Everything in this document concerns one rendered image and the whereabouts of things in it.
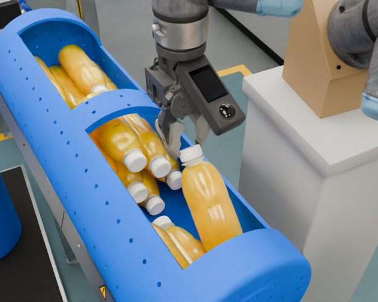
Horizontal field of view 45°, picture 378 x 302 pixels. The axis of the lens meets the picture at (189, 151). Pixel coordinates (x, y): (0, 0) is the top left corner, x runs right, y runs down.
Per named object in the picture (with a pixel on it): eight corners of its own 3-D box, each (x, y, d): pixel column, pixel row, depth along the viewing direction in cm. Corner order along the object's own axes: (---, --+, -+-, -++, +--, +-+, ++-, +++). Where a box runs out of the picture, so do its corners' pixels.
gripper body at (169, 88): (185, 83, 77) (185, 17, 68) (214, 111, 72) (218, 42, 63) (145, 98, 74) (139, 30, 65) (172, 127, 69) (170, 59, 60)
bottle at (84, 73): (77, 69, 124) (107, 106, 113) (53, 65, 119) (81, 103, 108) (86, 46, 121) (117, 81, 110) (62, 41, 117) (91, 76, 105)
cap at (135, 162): (143, 161, 89) (147, 166, 87) (125, 169, 87) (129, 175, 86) (141, 147, 86) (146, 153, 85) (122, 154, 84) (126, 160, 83)
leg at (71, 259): (77, 251, 207) (47, 153, 163) (82, 261, 203) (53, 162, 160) (65, 257, 205) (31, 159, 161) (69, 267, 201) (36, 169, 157)
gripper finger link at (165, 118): (179, 133, 74) (186, 88, 69) (184, 139, 73) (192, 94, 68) (153, 140, 72) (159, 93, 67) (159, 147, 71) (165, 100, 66)
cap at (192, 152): (195, 159, 74) (191, 149, 73) (177, 165, 76) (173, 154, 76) (207, 153, 77) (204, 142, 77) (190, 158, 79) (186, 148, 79)
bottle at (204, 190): (238, 268, 73) (196, 159, 71) (204, 271, 77) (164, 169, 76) (258, 248, 78) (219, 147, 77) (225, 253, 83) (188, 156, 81)
